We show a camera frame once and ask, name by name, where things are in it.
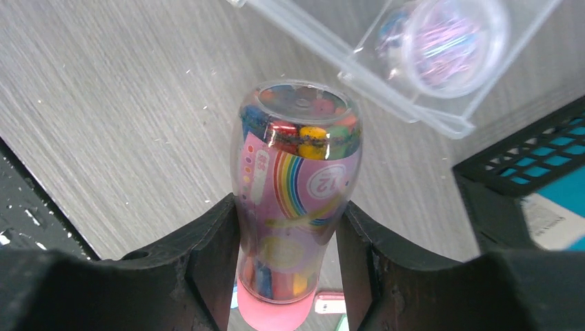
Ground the black mesh file organizer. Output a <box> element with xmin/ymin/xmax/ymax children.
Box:
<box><xmin>453</xmin><ymin>97</ymin><xmax>584</xmax><ymax>253</ymax></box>

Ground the clear jar of pins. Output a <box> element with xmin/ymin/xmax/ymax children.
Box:
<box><xmin>375</xmin><ymin>1</ymin><xmax>510</xmax><ymax>99</ymax></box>

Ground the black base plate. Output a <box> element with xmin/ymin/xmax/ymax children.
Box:
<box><xmin>1</xmin><ymin>141</ymin><xmax>100</xmax><ymax>261</ymax></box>

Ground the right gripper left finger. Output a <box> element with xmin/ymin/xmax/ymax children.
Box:
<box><xmin>1</xmin><ymin>194</ymin><xmax>239</xmax><ymax>330</ymax></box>

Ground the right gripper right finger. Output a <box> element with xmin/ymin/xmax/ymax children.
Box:
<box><xmin>337</xmin><ymin>203</ymin><xmax>584</xmax><ymax>330</ymax></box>

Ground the teal folder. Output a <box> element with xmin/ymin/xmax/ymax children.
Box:
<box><xmin>498</xmin><ymin>116</ymin><xmax>585</xmax><ymax>252</ymax></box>

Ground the white plastic drawer unit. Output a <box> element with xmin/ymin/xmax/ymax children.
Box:
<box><xmin>234</xmin><ymin>1</ymin><xmax>558</xmax><ymax>139</ymax></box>

